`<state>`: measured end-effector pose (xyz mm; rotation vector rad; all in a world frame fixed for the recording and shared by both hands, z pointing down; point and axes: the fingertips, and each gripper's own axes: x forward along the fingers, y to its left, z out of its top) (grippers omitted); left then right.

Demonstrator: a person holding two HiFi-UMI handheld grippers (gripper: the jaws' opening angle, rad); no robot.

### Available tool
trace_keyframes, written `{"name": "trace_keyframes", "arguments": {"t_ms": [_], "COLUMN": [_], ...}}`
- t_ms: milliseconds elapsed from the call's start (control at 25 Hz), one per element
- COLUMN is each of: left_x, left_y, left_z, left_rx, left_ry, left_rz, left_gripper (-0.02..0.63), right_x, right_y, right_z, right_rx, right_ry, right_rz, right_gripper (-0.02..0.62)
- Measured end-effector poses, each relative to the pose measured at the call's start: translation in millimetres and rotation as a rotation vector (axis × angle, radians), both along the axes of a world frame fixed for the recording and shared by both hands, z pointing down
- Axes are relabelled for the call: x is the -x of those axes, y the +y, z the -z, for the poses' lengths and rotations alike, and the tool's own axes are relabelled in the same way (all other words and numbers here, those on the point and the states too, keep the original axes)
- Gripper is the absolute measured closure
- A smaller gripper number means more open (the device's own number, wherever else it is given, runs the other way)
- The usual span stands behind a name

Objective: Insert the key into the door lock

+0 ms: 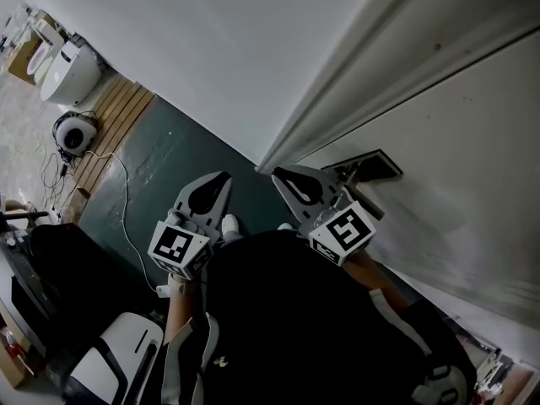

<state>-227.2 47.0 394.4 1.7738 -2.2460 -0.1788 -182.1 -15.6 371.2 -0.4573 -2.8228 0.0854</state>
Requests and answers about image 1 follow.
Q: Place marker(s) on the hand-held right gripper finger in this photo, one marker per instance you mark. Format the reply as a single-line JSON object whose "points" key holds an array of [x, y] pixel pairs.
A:
{"points": [[333, 190], [301, 211]]}

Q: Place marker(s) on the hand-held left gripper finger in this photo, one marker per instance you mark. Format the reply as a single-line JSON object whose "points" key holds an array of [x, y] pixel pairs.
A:
{"points": [[217, 217], [182, 198]]}

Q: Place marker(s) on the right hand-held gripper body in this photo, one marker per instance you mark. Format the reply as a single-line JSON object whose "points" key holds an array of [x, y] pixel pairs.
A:
{"points": [[346, 232]]}

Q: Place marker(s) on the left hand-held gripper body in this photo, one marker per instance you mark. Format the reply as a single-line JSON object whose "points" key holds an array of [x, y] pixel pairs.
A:
{"points": [[177, 247]]}

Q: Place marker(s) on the person's right forearm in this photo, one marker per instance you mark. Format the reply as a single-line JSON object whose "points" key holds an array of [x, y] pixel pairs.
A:
{"points": [[375, 281]]}

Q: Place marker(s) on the person's left forearm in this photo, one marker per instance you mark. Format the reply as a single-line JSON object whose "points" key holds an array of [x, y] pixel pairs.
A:
{"points": [[181, 310]]}

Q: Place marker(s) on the white door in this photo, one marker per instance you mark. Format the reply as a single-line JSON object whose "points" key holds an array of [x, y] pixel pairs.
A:
{"points": [[443, 163]]}

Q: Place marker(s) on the person's left white shoe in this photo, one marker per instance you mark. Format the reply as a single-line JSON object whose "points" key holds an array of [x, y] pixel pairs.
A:
{"points": [[230, 225]]}

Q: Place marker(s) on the person's white shoe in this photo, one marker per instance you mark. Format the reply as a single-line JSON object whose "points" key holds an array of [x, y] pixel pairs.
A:
{"points": [[285, 226], [230, 225]]}

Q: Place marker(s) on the person's right white shoe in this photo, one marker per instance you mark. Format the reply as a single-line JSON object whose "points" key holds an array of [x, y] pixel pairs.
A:
{"points": [[285, 226]]}

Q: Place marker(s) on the person's blue jeans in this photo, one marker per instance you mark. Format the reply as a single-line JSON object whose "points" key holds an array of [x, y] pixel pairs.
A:
{"points": [[231, 240]]}

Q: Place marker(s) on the person's black top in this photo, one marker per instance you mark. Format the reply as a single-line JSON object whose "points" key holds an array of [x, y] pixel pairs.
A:
{"points": [[304, 319]]}

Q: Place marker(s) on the wooden slat pallet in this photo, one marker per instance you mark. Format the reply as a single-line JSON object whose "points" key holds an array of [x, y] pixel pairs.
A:
{"points": [[114, 129]]}

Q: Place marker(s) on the black bag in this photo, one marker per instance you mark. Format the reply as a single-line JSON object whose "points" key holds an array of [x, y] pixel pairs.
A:
{"points": [[80, 264]]}

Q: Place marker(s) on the round white blower fan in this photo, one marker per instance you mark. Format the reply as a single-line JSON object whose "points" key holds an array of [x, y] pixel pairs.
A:
{"points": [[76, 135]]}

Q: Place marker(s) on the white toilet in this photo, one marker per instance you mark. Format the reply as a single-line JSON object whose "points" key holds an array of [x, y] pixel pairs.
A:
{"points": [[71, 76]]}

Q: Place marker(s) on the white waist pack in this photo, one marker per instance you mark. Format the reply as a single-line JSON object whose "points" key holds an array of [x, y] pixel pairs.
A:
{"points": [[439, 382]]}

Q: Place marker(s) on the cardboard box with toilet seat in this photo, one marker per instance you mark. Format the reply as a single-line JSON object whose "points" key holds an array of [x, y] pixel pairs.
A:
{"points": [[31, 55]]}

